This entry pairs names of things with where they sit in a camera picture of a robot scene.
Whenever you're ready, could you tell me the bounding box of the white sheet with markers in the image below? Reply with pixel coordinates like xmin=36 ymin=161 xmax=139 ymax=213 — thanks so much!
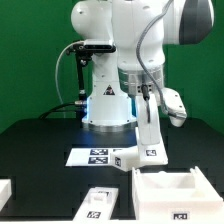
xmin=66 ymin=148 xmax=120 ymax=167

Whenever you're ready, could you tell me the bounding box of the black camera on stand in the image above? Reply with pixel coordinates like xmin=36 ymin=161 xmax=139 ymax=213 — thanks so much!
xmin=66 ymin=39 xmax=116 ymax=101

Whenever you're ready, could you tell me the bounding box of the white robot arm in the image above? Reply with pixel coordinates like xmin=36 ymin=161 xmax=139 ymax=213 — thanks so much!
xmin=71 ymin=0 xmax=214 ymax=147

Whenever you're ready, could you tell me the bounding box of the white cabinet door panel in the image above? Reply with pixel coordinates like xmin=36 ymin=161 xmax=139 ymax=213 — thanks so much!
xmin=74 ymin=187 xmax=119 ymax=221
xmin=135 ymin=129 xmax=168 ymax=166

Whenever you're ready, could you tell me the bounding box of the white cabinet door panel front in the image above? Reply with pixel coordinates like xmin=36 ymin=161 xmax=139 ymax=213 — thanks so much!
xmin=74 ymin=187 xmax=119 ymax=221

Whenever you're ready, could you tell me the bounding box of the black base cable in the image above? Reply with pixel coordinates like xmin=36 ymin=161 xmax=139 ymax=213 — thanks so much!
xmin=38 ymin=101 xmax=88 ymax=120

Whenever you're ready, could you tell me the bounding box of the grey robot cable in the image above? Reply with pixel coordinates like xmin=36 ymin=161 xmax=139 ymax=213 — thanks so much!
xmin=135 ymin=0 xmax=188 ymax=121

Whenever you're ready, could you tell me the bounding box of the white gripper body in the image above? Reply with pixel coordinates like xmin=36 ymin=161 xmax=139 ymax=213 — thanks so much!
xmin=135 ymin=94 xmax=161 ymax=146

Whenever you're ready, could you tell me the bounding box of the white cabinet body box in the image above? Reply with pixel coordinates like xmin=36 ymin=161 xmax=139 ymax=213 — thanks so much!
xmin=132 ymin=167 xmax=224 ymax=224

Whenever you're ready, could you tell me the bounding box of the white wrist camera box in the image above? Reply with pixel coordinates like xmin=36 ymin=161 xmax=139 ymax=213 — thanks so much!
xmin=162 ymin=88 xmax=187 ymax=127

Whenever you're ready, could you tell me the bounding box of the white cabinet top block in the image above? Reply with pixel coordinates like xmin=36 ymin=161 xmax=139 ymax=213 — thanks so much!
xmin=110 ymin=147 xmax=140 ymax=172

